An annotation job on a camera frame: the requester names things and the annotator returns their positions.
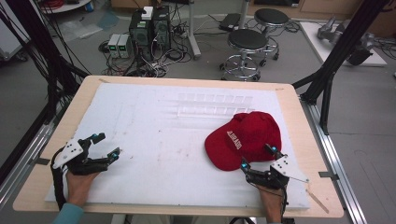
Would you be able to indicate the red baseball cap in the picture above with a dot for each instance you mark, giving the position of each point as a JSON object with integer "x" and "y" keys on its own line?
{"x": 249, "y": 130}

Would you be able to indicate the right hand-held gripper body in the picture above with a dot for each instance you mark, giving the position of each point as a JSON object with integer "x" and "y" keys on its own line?
{"x": 285, "y": 168}

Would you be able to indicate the aluminium rail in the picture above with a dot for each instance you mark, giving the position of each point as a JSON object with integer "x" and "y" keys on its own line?
{"x": 336, "y": 161}
{"x": 21, "y": 161}

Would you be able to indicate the grey case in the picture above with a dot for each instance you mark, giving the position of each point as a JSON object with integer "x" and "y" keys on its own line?
{"x": 11, "y": 43}

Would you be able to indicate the black flat box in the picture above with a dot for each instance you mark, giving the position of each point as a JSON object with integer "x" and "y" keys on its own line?
{"x": 229, "y": 21}

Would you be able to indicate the grey power supply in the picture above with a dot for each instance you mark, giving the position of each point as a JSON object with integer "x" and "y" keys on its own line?
{"x": 125, "y": 46}
{"x": 113, "y": 45}

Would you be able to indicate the person's left hand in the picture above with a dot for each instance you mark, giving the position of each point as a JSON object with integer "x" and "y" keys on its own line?
{"x": 77, "y": 186}

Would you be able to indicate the clear plastic sheet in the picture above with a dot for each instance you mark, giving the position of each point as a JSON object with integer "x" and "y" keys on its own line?
{"x": 84, "y": 26}

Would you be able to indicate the person's right hand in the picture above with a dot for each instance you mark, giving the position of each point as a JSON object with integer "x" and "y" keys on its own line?
{"x": 272, "y": 202}

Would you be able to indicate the white floor board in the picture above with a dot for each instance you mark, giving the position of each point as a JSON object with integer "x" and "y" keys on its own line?
{"x": 320, "y": 46}

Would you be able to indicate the light wooden table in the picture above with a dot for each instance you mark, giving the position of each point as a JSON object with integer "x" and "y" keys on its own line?
{"x": 295, "y": 124}

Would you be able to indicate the clear acrylic rack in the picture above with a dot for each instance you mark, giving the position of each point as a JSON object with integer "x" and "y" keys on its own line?
{"x": 211, "y": 102}

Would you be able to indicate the black round stool chrome base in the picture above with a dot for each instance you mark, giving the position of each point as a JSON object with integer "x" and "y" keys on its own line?
{"x": 247, "y": 39}
{"x": 271, "y": 16}

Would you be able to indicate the grey desk leg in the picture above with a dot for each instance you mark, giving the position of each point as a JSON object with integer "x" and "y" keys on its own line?
{"x": 193, "y": 34}
{"x": 244, "y": 14}

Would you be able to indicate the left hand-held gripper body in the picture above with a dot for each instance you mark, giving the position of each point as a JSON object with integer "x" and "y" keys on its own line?
{"x": 69, "y": 151}

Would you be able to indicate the white round table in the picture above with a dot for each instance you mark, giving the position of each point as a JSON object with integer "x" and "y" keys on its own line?
{"x": 67, "y": 6}

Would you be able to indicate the black computer tower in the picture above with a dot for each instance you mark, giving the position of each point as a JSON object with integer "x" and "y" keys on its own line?
{"x": 140, "y": 34}
{"x": 162, "y": 28}

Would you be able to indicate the white box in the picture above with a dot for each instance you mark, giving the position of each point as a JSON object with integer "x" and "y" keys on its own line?
{"x": 147, "y": 13}

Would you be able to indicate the black tape strip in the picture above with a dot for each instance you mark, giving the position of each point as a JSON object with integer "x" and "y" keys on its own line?
{"x": 43, "y": 161}
{"x": 328, "y": 175}

